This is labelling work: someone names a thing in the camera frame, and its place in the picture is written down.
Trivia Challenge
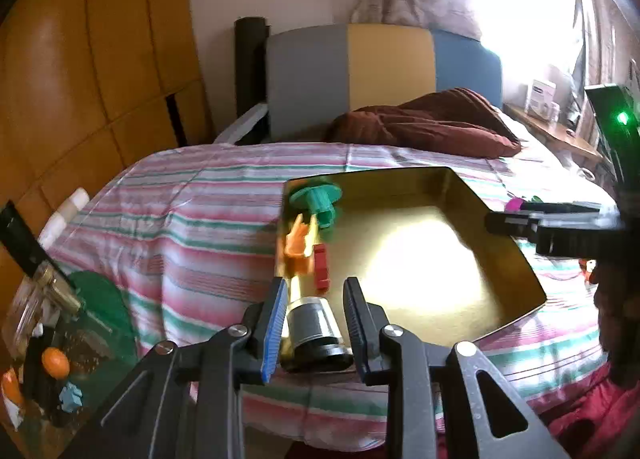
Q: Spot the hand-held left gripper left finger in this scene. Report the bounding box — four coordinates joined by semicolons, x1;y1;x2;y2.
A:
75;277;290;459

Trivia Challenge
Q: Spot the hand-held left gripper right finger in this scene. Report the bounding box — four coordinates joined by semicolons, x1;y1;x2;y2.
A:
343;276;571;459

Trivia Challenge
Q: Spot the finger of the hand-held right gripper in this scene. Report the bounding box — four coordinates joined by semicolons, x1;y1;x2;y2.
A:
484;210;626;257
517;201;601;214

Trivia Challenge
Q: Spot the silver and black cylinder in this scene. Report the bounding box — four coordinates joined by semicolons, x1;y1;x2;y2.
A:
280;295;353;372

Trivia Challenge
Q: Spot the gold lined box tray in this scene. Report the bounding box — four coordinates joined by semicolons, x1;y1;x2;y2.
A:
274;166;547;346

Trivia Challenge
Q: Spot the person's right forearm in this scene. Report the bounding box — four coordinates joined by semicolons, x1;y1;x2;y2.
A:
592;264;640;382

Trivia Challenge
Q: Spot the wooden shelf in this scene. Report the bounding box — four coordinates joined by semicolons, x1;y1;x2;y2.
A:
502;103;604;163

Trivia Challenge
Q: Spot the small red plastic block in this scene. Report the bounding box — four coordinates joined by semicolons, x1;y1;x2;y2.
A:
312;244;332;293

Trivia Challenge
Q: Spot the white carton box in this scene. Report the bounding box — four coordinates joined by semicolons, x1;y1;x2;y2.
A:
525;79;557;120

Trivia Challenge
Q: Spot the orange plastic clip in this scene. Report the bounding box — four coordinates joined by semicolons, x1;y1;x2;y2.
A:
284;214;319;274

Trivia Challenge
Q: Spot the striped bed sheet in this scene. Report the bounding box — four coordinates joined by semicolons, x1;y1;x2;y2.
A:
47;142;618;442

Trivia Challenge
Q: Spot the teal plastic funnel piece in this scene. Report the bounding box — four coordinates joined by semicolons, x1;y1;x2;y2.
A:
289;183;344;230

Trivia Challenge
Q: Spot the brown pillow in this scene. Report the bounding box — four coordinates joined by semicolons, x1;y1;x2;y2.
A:
325;88;523;158

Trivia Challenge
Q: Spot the green round plate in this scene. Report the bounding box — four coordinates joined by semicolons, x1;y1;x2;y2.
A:
70;271;137;356

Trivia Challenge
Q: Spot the glass side table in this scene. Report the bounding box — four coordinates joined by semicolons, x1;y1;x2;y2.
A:
0;259;142;459

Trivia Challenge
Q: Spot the person's red clothing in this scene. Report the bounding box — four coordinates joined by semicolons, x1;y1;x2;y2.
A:
440;359;640;459

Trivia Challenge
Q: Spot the small blue plastic piece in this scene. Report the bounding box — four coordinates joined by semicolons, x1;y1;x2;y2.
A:
58;381;84;413

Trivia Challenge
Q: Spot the orange ball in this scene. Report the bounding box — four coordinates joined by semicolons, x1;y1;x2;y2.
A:
42;346;71;380

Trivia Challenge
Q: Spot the grey yellow blue headboard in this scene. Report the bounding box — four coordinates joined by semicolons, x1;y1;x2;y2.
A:
265;23;503;145

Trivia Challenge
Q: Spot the white bottle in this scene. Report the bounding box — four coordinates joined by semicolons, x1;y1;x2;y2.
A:
56;188;91;220
37;216;69;251

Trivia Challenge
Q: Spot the black strip with brass fitting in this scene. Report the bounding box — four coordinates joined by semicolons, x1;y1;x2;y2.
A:
0;200;83;316

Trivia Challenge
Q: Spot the wooden wardrobe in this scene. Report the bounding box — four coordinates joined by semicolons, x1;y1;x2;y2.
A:
0;0;217;252

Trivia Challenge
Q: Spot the grey bed rail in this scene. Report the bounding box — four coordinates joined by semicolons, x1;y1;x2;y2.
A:
214;103;271;145

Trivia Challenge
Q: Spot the black bed post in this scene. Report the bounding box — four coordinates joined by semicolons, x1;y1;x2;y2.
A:
235;16;271;121

